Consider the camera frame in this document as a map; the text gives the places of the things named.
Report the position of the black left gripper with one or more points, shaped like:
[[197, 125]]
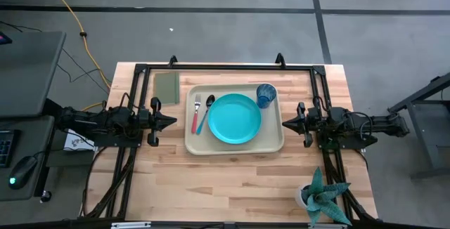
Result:
[[154, 122]]

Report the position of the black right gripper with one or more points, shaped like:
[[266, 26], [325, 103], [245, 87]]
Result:
[[308, 125]]

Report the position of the blue patterned cup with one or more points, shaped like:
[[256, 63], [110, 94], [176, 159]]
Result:
[[266, 95]]

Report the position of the teal plate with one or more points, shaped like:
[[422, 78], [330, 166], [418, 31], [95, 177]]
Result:
[[235, 118]]

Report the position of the beige plastic tray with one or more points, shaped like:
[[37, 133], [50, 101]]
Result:
[[239, 149]]

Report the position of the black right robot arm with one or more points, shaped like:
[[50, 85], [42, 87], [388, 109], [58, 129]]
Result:
[[379, 122]]

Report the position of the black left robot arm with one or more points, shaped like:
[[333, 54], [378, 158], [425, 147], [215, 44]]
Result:
[[105, 118]]

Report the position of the green notebook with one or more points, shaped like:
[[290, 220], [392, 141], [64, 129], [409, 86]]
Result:
[[166, 88]]

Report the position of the potted succulent plant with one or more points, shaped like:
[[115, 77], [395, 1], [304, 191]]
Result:
[[321, 197]]

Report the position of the white printed sheet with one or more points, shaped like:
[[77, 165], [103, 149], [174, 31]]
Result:
[[75, 143]]

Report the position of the short black floor tape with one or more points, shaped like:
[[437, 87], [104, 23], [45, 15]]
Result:
[[321, 29]]

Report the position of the dark grey flat panel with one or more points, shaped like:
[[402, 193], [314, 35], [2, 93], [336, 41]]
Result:
[[68, 158]]

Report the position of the long black floor tape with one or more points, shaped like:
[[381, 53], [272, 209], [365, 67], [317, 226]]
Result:
[[175, 10]]

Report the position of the black desk leg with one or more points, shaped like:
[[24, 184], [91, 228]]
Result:
[[50, 104]]

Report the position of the black metal stand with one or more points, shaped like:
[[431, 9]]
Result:
[[420, 134]]

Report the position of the grey keyboard shelf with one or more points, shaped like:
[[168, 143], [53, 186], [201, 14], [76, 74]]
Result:
[[35, 137]]

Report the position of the black caster wheel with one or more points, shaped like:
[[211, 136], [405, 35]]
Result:
[[45, 196]]

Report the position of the grey desk top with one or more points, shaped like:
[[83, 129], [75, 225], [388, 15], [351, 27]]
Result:
[[28, 74]]

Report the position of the black computer mouse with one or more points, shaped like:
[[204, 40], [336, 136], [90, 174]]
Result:
[[22, 171]]

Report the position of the black keyboard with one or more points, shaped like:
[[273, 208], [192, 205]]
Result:
[[6, 148]]

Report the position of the small dark device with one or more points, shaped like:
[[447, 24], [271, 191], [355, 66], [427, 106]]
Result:
[[4, 38]]

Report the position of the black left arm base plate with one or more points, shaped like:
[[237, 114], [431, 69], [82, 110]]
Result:
[[112, 142]]

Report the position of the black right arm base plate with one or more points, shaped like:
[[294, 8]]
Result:
[[351, 143]]

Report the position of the black frame clamp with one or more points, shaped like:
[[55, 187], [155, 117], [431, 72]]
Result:
[[172, 61], [280, 60]]

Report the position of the black aluminium frame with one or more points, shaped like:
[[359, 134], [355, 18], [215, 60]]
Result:
[[228, 67]]

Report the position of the silver bracket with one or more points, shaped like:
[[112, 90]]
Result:
[[130, 225], [327, 226]]

